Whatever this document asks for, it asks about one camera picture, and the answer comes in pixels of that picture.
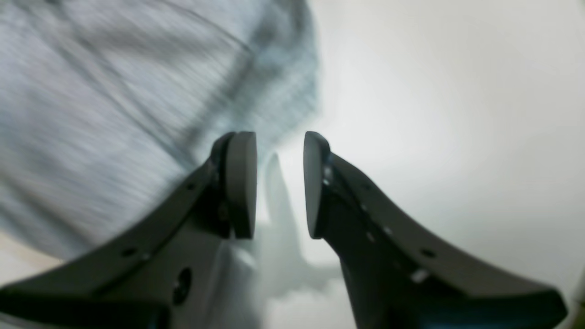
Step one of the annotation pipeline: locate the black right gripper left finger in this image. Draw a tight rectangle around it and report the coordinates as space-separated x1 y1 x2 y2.
1 132 257 329

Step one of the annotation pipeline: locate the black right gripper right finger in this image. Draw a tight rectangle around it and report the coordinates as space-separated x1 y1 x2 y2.
303 132 568 329

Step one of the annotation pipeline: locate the grey T-shirt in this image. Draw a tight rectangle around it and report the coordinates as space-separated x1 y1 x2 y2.
0 0 348 329

